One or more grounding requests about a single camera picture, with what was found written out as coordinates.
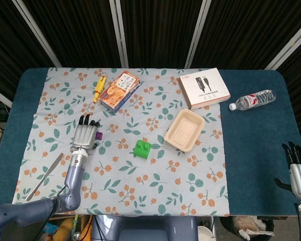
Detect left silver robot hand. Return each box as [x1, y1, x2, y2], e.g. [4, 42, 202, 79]
[70, 113, 101, 151]

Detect fruit and leaf print tablecloth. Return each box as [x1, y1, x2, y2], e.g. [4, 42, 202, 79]
[12, 67, 230, 218]

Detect dark teal table cover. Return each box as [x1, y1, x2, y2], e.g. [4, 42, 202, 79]
[0, 68, 301, 216]

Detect orange and blue snack box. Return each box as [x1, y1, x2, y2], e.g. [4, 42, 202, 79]
[98, 70, 141, 113]

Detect metal tweezers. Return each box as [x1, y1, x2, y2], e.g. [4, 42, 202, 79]
[25, 152, 64, 201]

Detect green toy brick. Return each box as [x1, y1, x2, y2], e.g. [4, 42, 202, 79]
[133, 137, 152, 159]

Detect crumpled plastic bag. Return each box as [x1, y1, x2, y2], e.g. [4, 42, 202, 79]
[232, 216, 275, 238]

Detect clear plastic water bottle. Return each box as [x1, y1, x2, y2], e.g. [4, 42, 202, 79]
[228, 89, 277, 111]

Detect beige takeaway food container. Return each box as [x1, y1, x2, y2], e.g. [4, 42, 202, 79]
[164, 108, 206, 152]

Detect blue-grey robot torso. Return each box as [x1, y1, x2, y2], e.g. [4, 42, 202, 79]
[90, 215, 199, 241]

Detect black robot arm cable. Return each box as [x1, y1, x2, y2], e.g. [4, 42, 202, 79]
[35, 186, 66, 241]

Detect white partition frame post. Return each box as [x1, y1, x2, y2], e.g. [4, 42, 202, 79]
[185, 0, 212, 69]
[265, 22, 301, 71]
[12, 0, 63, 68]
[109, 0, 129, 69]

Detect white cable product box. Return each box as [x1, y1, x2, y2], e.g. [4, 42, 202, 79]
[178, 67, 231, 110]

